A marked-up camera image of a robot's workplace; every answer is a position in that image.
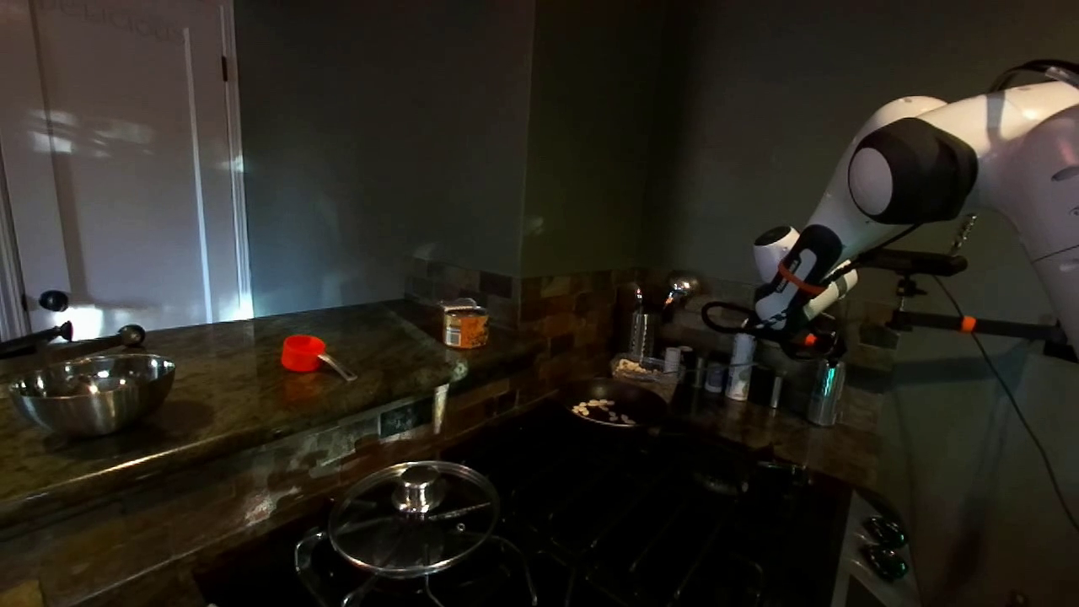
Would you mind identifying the plate with food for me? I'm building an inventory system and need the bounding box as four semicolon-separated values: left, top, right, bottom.
572;397;635;428

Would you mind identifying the black camera on stand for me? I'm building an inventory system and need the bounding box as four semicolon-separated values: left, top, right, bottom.
857;249;1079;360

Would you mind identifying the stainless steel mixing bowl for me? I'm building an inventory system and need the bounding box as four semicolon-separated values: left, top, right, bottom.
7;350;174;438

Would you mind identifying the white door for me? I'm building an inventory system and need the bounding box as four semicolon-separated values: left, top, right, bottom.
0;0;253;336

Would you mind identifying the glass pot lid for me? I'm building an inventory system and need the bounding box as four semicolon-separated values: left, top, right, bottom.
327;459;504;578

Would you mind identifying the small orange carton box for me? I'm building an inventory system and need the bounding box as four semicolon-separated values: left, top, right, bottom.
442;295;490;350

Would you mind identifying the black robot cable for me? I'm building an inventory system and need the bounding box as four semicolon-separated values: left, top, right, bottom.
702;223;903;336

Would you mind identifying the silver drink can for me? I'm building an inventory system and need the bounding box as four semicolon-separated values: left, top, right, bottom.
807;360;848;428

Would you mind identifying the red measuring cup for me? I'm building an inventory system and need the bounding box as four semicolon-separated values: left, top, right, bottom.
281;333;348;377

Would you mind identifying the metal utensil holder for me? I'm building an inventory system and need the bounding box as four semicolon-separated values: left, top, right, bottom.
629;275;699;360

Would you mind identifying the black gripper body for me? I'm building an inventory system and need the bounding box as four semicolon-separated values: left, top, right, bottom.
786;315;848;360

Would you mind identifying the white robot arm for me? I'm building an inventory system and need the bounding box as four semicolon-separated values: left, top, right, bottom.
748;61;1079;358

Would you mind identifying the black stovetop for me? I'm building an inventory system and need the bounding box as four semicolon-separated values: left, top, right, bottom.
195;404;853;607

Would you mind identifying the stove control knob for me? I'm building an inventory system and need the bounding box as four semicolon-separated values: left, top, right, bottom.
859;515;912;583

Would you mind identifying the white plastic bottle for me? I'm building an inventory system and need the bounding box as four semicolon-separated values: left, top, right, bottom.
725;333;756;402

